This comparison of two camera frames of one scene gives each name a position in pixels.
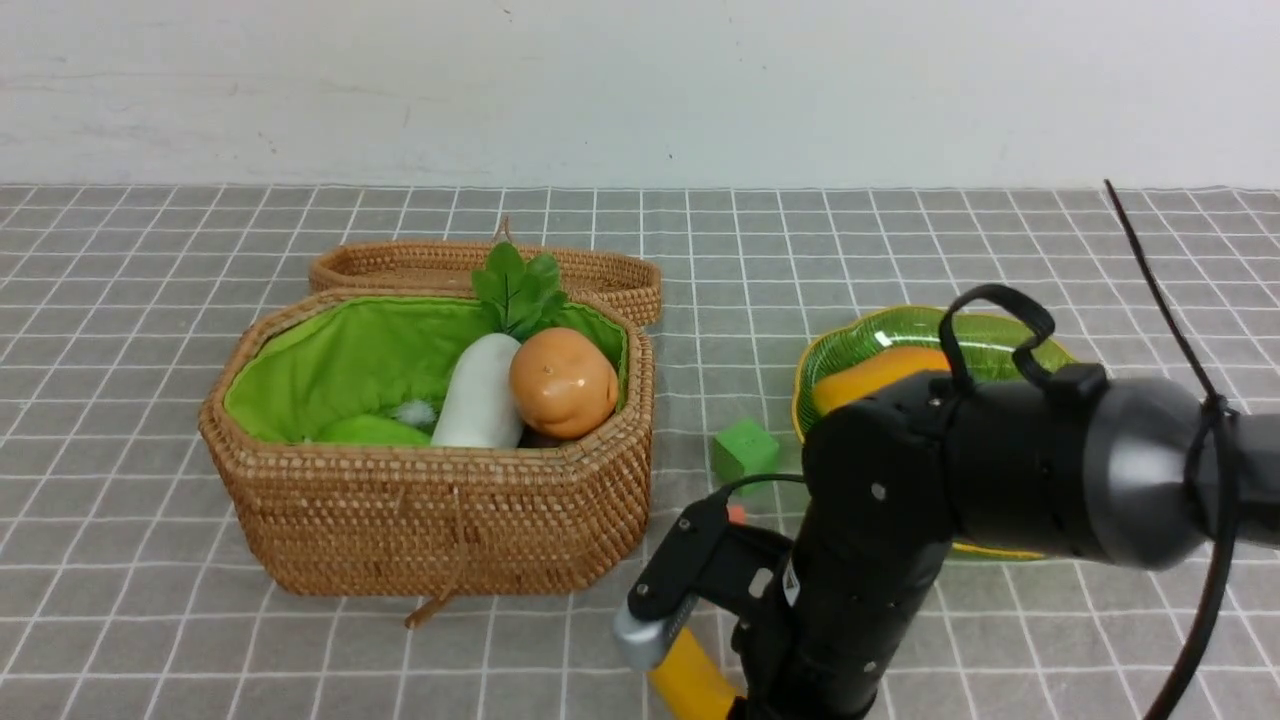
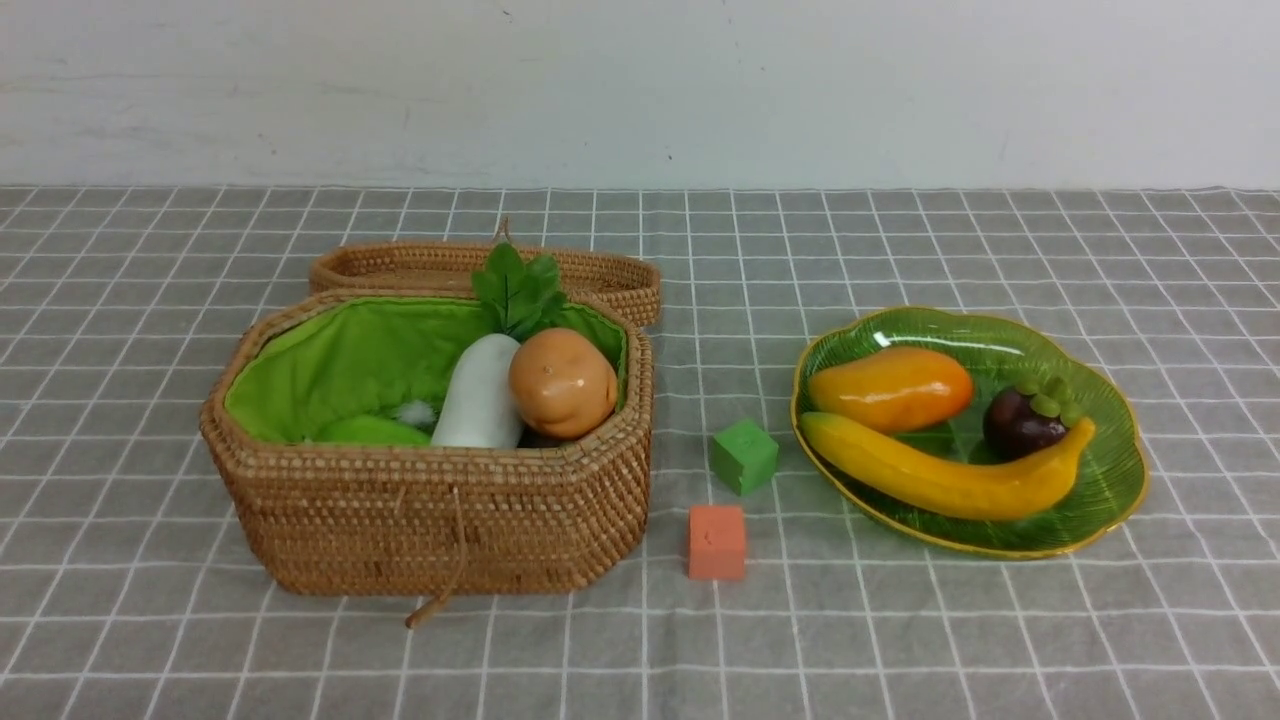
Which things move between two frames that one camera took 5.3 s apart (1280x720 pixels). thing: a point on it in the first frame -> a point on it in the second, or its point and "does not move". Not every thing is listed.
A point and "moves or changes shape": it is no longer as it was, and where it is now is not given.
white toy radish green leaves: (515, 294) does not move
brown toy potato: (563, 383) does not move
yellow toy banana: (690, 682) moves or changes shape
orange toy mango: (856, 375) does not move
